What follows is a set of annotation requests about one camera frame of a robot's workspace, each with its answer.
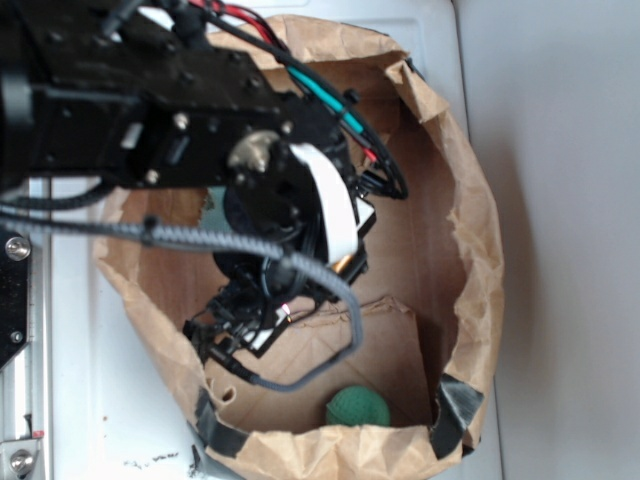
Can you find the green ball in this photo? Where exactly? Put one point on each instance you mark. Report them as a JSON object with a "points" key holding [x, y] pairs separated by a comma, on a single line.
{"points": [[357, 405]]}

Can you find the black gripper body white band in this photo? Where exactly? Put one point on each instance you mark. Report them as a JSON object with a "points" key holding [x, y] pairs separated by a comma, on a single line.
{"points": [[300, 199]]}

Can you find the teal cloth rag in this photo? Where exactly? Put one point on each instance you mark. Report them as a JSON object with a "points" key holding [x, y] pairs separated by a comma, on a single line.
{"points": [[212, 210]]}

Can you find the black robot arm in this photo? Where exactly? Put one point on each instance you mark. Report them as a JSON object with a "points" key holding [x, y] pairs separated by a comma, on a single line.
{"points": [[96, 96]]}

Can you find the aluminium extrusion rail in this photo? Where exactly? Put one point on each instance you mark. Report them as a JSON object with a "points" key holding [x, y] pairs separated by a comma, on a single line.
{"points": [[26, 402]]}

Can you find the brown paper bag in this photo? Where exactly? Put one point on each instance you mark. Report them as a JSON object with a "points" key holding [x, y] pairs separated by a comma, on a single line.
{"points": [[433, 298]]}

